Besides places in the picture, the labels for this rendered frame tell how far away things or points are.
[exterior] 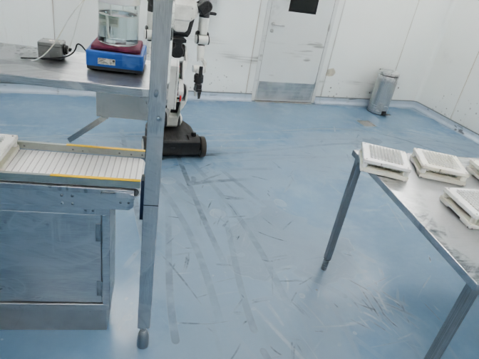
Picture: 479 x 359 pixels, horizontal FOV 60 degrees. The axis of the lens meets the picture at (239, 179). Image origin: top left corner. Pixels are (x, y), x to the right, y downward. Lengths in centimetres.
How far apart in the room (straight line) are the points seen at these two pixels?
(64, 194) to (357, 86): 538
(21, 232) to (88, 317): 58
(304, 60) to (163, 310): 434
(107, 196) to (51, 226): 31
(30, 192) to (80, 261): 42
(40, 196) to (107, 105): 45
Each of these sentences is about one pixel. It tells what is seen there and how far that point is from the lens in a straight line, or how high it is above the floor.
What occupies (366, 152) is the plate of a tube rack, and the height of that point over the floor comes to 96.
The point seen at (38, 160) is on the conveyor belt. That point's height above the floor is 90.
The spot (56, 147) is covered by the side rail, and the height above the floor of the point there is 92.
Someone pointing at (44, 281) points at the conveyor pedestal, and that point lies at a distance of 217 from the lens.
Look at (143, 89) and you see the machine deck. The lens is 148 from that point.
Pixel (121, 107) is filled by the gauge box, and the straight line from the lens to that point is 180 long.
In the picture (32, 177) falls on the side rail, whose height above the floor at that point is 92.
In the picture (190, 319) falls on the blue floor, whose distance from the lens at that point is 241.
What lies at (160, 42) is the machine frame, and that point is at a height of 150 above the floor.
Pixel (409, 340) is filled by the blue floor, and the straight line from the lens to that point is 274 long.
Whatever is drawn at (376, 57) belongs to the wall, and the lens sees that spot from 661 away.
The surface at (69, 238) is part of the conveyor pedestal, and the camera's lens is 198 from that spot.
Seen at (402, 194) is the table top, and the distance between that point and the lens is 217.
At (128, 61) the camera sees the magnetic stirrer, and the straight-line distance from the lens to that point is 160.
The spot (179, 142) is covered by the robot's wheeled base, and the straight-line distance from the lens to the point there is 385.
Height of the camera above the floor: 180
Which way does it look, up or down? 29 degrees down
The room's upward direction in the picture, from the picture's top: 10 degrees clockwise
